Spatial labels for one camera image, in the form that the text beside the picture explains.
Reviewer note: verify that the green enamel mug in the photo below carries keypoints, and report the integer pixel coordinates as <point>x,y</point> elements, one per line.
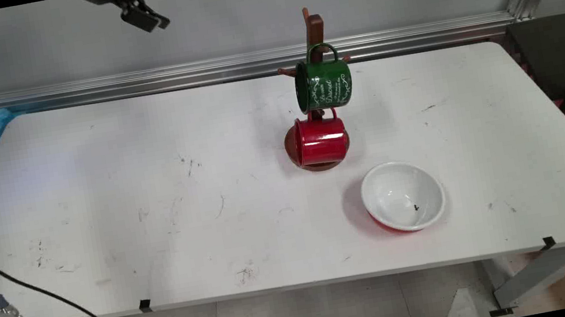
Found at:
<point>325,89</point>

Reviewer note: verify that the brown wooden mug tree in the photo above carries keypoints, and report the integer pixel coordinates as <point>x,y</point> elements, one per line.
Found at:
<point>316,28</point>

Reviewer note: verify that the red enamel mug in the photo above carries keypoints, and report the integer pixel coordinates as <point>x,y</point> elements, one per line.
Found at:
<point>322,141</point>

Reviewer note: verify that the black tape marker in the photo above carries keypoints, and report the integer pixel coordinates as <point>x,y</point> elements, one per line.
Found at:
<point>549,242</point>
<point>145,305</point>

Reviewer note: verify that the white bowl with red outside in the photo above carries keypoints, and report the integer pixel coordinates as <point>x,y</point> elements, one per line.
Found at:
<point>401,193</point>

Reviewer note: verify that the white table leg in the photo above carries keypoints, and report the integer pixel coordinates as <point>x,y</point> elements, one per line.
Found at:
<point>549,269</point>

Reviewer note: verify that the long aluminium frame rail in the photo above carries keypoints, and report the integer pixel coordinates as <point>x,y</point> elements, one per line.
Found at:
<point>190,74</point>

